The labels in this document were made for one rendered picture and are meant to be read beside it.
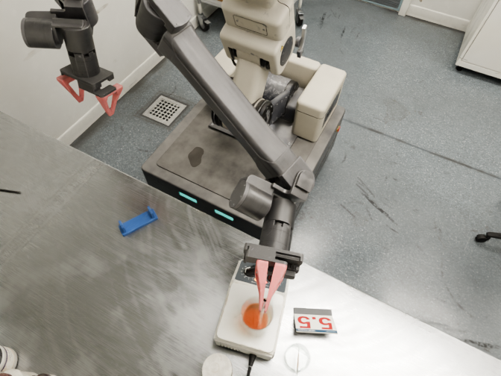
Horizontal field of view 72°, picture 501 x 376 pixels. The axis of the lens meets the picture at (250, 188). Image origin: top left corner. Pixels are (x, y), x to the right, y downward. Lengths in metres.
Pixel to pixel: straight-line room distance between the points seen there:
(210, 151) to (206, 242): 0.73
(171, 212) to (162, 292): 0.22
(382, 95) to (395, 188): 0.75
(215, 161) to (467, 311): 1.33
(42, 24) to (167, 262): 0.58
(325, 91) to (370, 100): 0.96
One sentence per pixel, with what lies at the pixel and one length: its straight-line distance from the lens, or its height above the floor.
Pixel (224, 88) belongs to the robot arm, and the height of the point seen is 1.18.
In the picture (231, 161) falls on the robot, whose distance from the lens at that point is 1.54.
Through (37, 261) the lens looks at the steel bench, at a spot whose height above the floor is 0.75.
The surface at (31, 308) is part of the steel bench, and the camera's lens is 0.99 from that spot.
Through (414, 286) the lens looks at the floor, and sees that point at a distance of 1.85.
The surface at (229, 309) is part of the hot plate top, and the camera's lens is 0.77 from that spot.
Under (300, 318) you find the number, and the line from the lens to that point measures 0.85.
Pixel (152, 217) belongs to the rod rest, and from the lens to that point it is 0.96.
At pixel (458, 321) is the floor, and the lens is 1.89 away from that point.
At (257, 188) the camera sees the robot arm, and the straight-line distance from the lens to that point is 0.62.
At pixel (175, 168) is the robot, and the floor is 0.37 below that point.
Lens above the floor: 1.59
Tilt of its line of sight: 57 degrees down
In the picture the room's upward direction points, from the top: 3 degrees clockwise
